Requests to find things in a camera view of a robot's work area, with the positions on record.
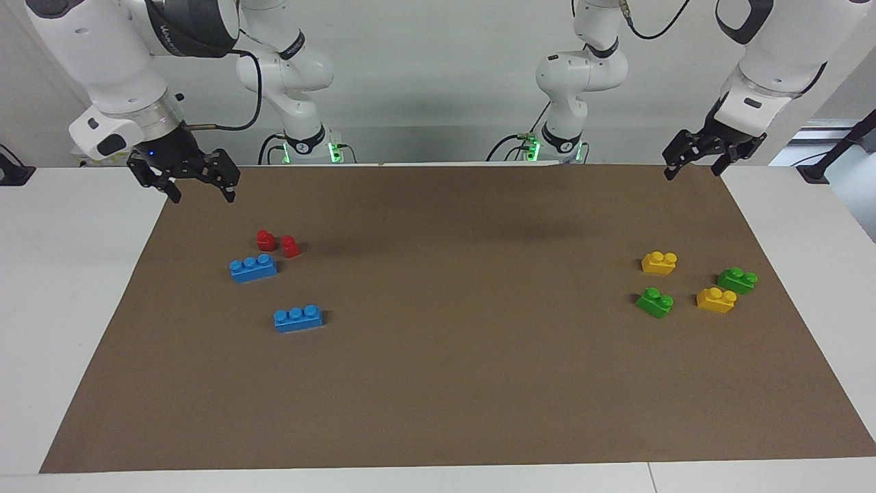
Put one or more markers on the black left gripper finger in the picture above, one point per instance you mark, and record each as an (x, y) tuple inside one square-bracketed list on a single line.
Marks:
[(683, 147), (739, 152)]

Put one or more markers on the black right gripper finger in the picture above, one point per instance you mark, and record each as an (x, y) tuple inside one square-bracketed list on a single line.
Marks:
[(154, 174), (226, 171)]

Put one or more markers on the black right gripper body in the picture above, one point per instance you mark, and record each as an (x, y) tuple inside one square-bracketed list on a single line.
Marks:
[(174, 154)]

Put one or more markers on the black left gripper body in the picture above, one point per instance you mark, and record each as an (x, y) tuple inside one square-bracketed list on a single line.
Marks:
[(718, 140)]

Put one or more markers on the green two-stud toy brick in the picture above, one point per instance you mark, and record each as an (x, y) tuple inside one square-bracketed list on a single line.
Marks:
[(737, 281), (654, 303)]

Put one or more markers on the blue three-stud toy brick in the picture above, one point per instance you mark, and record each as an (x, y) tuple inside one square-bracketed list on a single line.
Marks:
[(298, 320), (253, 269)]

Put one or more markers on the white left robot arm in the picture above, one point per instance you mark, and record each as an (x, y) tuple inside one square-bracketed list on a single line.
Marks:
[(780, 55)]

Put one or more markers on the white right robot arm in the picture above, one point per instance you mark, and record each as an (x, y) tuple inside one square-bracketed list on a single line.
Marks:
[(102, 55)]

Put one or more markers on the red single-stud toy brick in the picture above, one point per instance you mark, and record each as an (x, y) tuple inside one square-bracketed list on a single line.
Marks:
[(291, 247), (265, 240)]

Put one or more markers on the yellow two-stud toy brick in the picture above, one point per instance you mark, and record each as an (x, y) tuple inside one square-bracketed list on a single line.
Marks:
[(716, 301), (659, 263)]

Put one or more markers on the black table clamp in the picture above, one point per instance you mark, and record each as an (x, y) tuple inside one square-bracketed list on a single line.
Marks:
[(12, 174)]

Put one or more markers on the brown paper table mat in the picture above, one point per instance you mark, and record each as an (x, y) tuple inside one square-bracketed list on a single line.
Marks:
[(438, 383)]

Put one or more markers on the black camera stand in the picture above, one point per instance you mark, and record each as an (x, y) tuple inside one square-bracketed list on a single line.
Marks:
[(831, 154)]

